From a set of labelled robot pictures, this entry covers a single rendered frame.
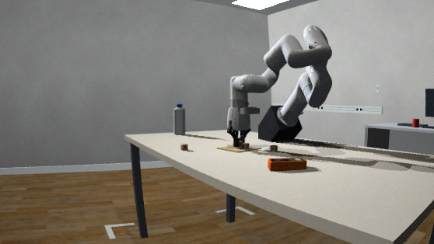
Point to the grey bottle with blue cap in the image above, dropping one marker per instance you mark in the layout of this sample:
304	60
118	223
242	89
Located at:
179	120

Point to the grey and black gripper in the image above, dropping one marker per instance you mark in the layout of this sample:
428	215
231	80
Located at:
238	122

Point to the tan flat square mat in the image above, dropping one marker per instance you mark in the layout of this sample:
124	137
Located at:
233	149

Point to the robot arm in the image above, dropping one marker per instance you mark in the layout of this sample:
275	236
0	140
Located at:
315	79

